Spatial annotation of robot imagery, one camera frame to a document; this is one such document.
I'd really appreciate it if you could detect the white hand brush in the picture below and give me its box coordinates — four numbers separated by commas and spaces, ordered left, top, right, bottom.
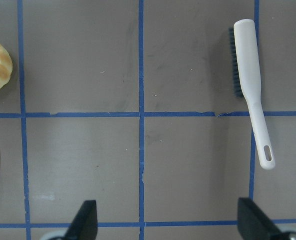
229, 19, 276, 170

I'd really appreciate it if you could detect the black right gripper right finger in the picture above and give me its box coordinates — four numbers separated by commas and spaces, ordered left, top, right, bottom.
237, 197, 296, 240

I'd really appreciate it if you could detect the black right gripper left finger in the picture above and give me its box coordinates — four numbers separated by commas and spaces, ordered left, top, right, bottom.
64, 200, 98, 240

